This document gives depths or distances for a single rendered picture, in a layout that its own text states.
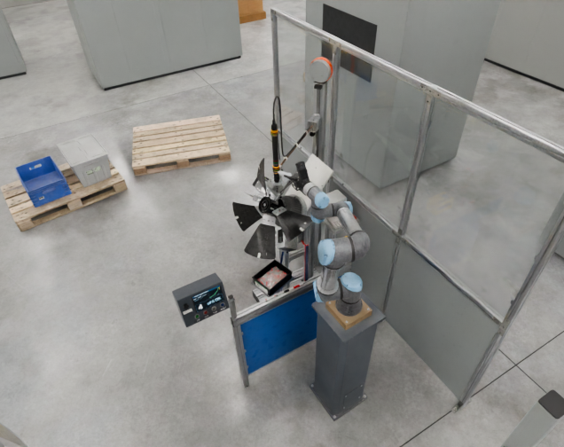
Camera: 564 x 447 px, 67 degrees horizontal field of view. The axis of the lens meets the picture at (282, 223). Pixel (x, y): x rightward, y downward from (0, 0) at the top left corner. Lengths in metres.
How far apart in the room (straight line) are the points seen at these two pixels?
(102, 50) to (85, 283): 4.39
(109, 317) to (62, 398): 0.73
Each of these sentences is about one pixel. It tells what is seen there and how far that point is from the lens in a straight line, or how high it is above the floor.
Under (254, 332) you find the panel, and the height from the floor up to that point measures 0.61.
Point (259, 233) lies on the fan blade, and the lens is 2.85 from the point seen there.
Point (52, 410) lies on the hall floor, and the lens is 3.75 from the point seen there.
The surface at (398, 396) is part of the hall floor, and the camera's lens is 3.43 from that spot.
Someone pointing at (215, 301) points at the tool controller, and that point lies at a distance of 2.39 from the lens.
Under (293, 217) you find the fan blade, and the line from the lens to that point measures 2.72.
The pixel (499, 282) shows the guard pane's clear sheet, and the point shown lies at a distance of 2.59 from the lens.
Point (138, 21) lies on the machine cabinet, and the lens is 7.78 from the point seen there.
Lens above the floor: 3.02
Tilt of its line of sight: 42 degrees down
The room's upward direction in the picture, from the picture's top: 2 degrees counter-clockwise
